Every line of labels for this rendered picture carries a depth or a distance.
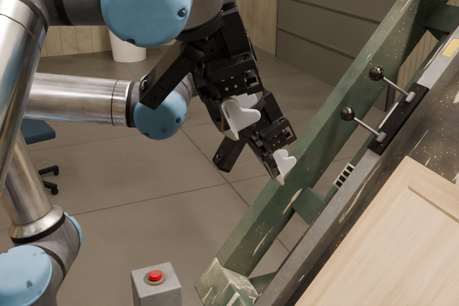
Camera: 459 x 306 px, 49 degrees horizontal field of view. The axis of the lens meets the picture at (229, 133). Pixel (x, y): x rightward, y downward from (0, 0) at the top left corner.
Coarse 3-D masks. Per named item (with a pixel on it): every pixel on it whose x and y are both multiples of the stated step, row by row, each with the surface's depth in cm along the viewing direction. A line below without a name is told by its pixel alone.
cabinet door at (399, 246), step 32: (384, 192) 120; (416, 192) 114; (448, 192) 107; (384, 224) 116; (416, 224) 110; (448, 224) 104; (352, 256) 119; (384, 256) 113; (416, 256) 107; (448, 256) 101; (320, 288) 122; (352, 288) 115; (384, 288) 109; (416, 288) 103; (448, 288) 98
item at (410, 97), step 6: (378, 66) 122; (372, 72) 122; (378, 72) 121; (384, 72) 122; (372, 78) 122; (378, 78) 122; (384, 78) 123; (390, 84) 123; (402, 90) 123; (408, 96) 123; (414, 96) 122
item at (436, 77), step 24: (456, 48) 121; (432, 72) 123; (456, 72) 123; (432, 96) 122; (408, 120) 122; (360, 168) 127; (384, 168) 125; (360, 192) 125; (336, 216) 126; (312, 240) 128; (288, 264) 130; (312, 264) 129; (288, 288) 129
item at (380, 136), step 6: (342, 108) 124; (348, 108) 123; (342, 114) 123; (348, 114) 123; (354, 114) 123; (348, 120) 124; (354, 120) 124; (360, 120) 124; (366, 126) 124; (372, 132) 124; (378, 138) 124; (384, 138) 124
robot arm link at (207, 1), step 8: (200, 0) 55; (208, 0) 55; (216, 0) 56; (192, 8) 55; (200, 8) 55; (208, 8) 56; (216, 8) 57; (192, 16) 56; (200, 16) 56; (208, 16) 56; (192, 24) 56; (200, 24) 56
